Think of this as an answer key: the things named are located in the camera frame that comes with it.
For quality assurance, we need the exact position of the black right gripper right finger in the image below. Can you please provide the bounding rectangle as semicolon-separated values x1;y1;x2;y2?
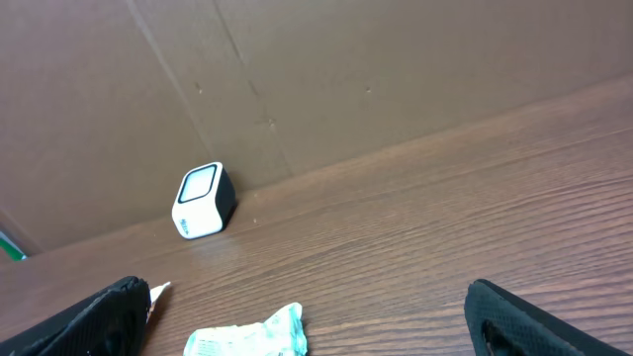
464;279;626;356

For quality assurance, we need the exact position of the teal tissue pack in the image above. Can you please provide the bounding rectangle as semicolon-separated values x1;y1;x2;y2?
183;303;308;356

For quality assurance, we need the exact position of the white barcode scanner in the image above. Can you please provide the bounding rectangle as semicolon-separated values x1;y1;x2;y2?
171;162;236;239

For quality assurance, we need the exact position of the clear plastic pouch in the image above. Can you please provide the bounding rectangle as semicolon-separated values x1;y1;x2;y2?
146;282;171;320

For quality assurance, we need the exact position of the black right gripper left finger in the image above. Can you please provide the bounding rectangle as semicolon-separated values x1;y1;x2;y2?
1;276;150;356

